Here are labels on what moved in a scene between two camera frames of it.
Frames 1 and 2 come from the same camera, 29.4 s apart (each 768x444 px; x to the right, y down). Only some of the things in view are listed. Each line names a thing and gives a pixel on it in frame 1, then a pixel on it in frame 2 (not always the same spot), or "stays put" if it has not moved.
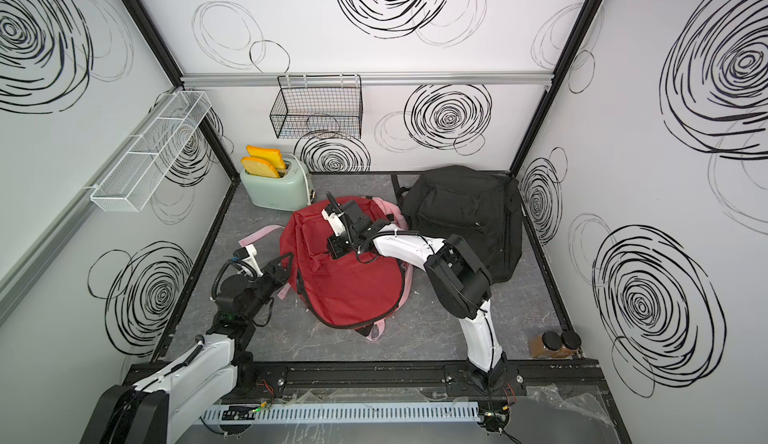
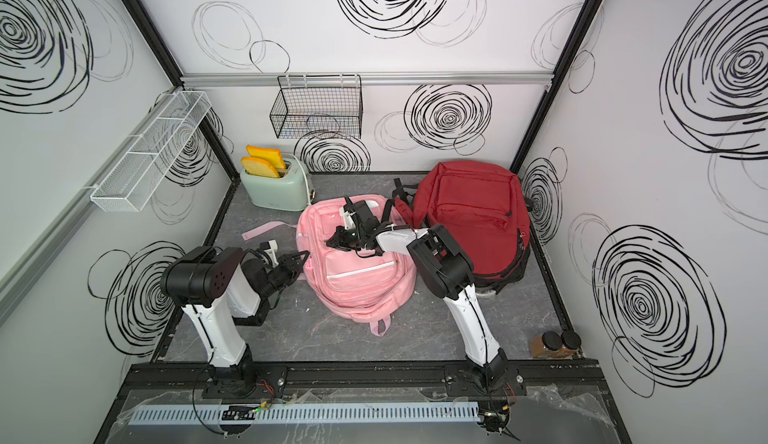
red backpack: x=349 y=291 to x=483 y=208
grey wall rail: x=376 y=77 stays put
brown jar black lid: x=546 y=346 stays put
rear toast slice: x=272 y=156 stays put
